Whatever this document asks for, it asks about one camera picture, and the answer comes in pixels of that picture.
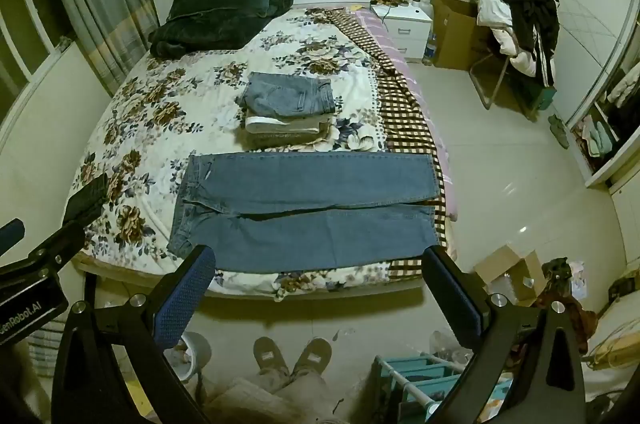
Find white wardrobe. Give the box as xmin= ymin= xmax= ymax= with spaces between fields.
xmin=542 ymin=0 xmax=640 ymax=191

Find folded blue denim pants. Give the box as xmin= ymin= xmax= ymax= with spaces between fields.
xmin=240 ymin=72 xmax=337 ymax=120

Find white cup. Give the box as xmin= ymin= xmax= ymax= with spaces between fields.
xmin=164 ymin=331 xmax=211 ymax=381

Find person's left slipper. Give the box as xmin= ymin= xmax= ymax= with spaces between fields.
xmin=252 ymin=336 xmax=291 ymax=378

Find blue denim pants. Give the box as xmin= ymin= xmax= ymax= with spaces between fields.
xmin=240 ymin=72 xmax=337 ymax=120
xmin=166 ymin=152 xmax=442 ymax=273

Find dark green jacket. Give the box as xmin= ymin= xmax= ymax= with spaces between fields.
xmin=148 ymin=0 xmax=295 ymax=59

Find small cardboard box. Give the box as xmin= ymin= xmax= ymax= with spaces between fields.
xmin=472 ymin=244 xmax=546 ymax=307

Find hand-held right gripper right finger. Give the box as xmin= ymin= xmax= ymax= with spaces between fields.
xmin=422 ymin=246 xmax=586 ymax=424

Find pile of white clothes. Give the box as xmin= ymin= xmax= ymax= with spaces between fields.
xmin=475 ymin=0 xmax=546 ymax=78

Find clear water bottle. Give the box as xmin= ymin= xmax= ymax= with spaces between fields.
xmin=422 ymin=34 xmax=439 ymax=66

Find brown checked sheet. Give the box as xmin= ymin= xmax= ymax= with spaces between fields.
xmin=305 ymin=6 xmax=449 ymax=281

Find folded olive pants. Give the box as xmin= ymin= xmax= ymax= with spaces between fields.
xmin=242 ymin=114 xmax=342 ymax=151

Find person's right slipper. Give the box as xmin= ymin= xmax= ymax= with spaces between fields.
xmin=292 ymin=337 xmax=332 ymax=378

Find person's slipper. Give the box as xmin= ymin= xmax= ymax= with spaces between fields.
xmin=292 ymin=337 xmax=332 ymax=378
xmin=252 ymin=336 xmax=291 ymax=378

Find cream mattress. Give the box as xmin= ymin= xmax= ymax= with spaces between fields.
xmin=584 ymin=294 xmax=640 ymax=401

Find large cardboard box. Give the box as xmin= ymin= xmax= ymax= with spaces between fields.
xmin=430 ymin=0 xmax=494 ymax=71

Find folding chair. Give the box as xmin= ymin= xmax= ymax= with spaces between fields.
xmin=470 ymin=52 xmax=557 ymax=121

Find floral blanket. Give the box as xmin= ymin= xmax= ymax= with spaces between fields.
xmin=72 ymin=6 xmax=396 ymax=301

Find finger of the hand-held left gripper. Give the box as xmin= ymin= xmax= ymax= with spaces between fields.
xmin=0 ymin=218 xmax=27 ymax=257
xmin=30 ymin=175 xmax=109 ymax=265

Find white nightstand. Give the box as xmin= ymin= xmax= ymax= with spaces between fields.
xmin=382 ymin=0 xmax=434 ymax=64

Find window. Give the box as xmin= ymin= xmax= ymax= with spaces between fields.
xmin=0 ymin=0 xmax=67 ymax=107

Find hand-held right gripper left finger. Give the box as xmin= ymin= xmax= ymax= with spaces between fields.
xmin=52 ymin=245 xmax=217 ymax=424

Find teal rack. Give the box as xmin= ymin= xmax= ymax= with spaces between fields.
xmin=372 ymin=354 xmax=516 ymax=424

